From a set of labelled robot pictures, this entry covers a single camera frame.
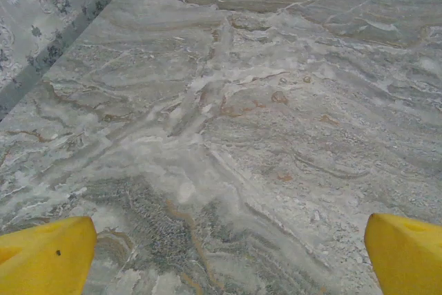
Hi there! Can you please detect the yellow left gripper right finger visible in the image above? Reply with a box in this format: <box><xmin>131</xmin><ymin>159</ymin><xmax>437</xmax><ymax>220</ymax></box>
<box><xmin>365</xmin><ymin>213</ymin><xmax>442</xmax><ymax>295</ymax></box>

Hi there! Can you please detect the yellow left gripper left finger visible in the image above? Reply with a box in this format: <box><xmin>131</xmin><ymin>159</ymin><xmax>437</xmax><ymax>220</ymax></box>
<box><xmin>0</xmin><ymin>216</ymin><xmax>98</xmax><ymax>295</ymax></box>

